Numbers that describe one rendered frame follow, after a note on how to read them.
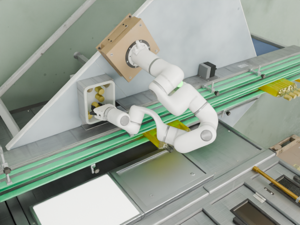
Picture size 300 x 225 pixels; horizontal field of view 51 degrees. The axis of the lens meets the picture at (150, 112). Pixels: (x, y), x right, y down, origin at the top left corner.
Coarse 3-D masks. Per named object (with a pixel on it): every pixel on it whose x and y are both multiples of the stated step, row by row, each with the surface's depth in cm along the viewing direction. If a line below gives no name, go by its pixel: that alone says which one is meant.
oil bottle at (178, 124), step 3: (177, 120) 189; (171, 123) 187; (174, 123) 186; (177, 123) 186; (180, 123) 186; (177, 126) 183; (180, 126) 183; (183, 126) 184; (186, 126) 184; (183, 129) 181; (186, 129) 181; (189, 129) 181
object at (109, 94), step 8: (88, 88) 154; (104, 88) 169; (112, 88) 164; (88, 96) 165; (104, 96) 172; (112, 96) 167; (88, 104) 168; (112, 104) 170; (88, 120) 166; (96, 120) 167
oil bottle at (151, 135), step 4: (148, 132) 177; (152, 132) 177; (156, 132) 177; (148, 136) 178; (152, 136) 175; (156, 136) 174; (152, 140) 176; (156, 140) 173; (156, 144) 174; (160, 144) 171; (164, 144) 171; (160, 148) 172; (164, 148) 173
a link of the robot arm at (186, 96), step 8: (152, 88) 141; (160, 88) 140; (184, 88) 142; (192, 88) 143; (160, 96) 140; (168, 96) 142; (176, 96) 141; (184, 96) 141; (192, 96) 141; (200, 96) 143; (168, 104) 140; (176, 104) 140; (184, 104) 141; (192, 104) 142; (200, 104) 141; (176, 112) 141; (192, 112) 146
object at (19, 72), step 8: (88, 0) 203; (80, 8) 202; (72, 16) 202; (64, 24) 201; (56, 32) 200; (64, 32) 202; (48, 40) 200; (56, 40) 201; (40, 48) 199; (48, 48) 200; (32, 56) 199; (40, 56) 200; (24, 64) 198; (32, 64) 199; (16, 72) 197; (24, 72) 198; (8, 80) 196; (16, 80) 197; (0, 88) 196; (8, 88) 197; (0, 96) 196; (0, 104) 185; (0, 112) 181; (8, 112) 182; (8, 120) 173; (8, 128) 169; (16, 128) 167
